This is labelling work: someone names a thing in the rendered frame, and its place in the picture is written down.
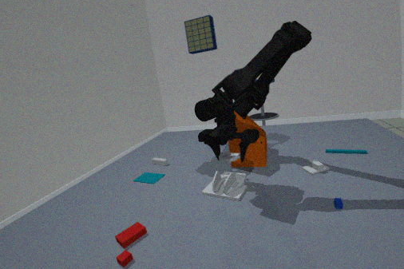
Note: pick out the small white block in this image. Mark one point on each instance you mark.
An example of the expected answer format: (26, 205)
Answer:
(161, 161)

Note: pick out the teal flat bar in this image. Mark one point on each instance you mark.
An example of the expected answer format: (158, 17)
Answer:
(346, 151)

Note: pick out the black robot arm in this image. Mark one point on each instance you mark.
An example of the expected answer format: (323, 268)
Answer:
(241, 86)

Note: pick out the teal flat rectangular plate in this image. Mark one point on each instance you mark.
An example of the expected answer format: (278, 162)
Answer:
(150, 178)

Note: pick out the small blue block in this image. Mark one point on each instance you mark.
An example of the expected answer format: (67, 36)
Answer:
(338, 203)

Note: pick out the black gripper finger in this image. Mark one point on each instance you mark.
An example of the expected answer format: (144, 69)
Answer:
(215, 149)
(243, 148)

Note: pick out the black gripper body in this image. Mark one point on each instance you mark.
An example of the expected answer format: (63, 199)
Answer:
(248, 136)

